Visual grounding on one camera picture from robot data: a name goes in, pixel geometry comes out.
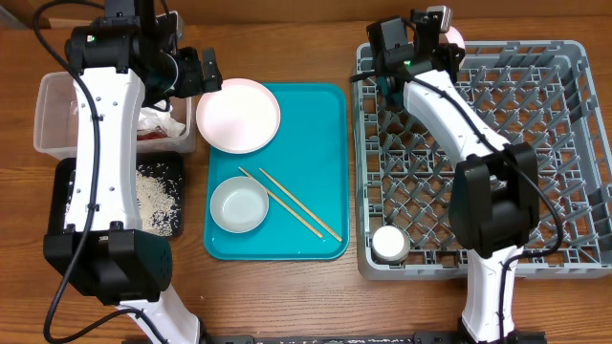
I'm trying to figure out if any large pink plate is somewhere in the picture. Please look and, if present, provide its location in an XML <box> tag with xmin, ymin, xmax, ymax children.
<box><xmin>196</xmin><ymin>78</ymin><xmax>281</xmax><ymax>154</ymax></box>

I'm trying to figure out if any white napkin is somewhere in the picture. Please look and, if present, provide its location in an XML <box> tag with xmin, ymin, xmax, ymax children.
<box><xmin>137</xmin><ymin>100</ymin><xmax>186</xmax><ymax>138</ymax></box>

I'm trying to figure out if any grey dishwasher rack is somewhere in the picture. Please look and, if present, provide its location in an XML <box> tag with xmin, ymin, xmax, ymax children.
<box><xmin>352</xmin><ymin>40</ymin><xmax>611</xmax><ymax>280</ymax></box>

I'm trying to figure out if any grey bowl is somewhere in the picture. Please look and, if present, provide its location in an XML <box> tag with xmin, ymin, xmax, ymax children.
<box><xmin>209</xmin><ymin>177</ymin><xmax>270</xmax><ymax>234</ymax></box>

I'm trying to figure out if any pink bowl with rice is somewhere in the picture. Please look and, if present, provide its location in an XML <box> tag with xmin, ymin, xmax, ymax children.
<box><xmin>439</xmin><ymin>26</ymin><xmax>466</xmax><ymax>62</ymax></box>

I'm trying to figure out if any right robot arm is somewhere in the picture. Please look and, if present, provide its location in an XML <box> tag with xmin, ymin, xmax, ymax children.
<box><xmin>366</xmin><ymin>7</ymin><xmax>539</xmax><ymax>343</ymax></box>

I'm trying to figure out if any red snack wrapper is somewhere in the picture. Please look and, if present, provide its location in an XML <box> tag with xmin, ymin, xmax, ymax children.
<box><xmin>137</xmin><ymin>129</ymin><xmax>167</xmax><ymax>140</ymax></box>

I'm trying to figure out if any white cup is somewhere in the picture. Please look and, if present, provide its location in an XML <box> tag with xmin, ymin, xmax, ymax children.
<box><xmin>371</xmin><ymin>226</ymin><xmax>410</xmax><ymax>265</ymax></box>

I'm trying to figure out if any clear plastic waste bin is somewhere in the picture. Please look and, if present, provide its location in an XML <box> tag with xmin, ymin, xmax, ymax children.
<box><xmin>33</xmin><ymin>72</ymin><xmax>197</xmax><ymax>160</ymax></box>

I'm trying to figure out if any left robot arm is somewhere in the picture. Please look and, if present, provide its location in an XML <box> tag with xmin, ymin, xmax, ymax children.
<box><xmin>43</xmin><ymin>0</ymin><xmax>223</xmax><ymax>343</ymax></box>

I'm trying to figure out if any teal serving tray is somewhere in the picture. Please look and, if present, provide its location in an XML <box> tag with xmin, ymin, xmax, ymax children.
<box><xmin>204</xmin><ymin>83</ymin><xmax>350</xmax><ymax>261</ymax></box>

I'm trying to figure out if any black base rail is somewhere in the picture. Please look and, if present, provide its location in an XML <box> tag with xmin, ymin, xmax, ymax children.
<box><xmin>121</xmin><ymin>329</ymin><xmax>547</xmax><ymax>344</ymax></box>

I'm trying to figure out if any spilled rice pile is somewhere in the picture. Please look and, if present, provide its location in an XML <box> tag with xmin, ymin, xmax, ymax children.
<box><xmin>91</xmin><ymin>161</ymin><xmax>184</xmax><ymax>237</ymax></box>

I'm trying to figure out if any black plastic tray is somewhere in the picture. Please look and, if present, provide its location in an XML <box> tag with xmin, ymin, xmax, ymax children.
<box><xmin>47</xmin><ymin>152</ymin><xmax>185</xmax><ymax>239</ymax></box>

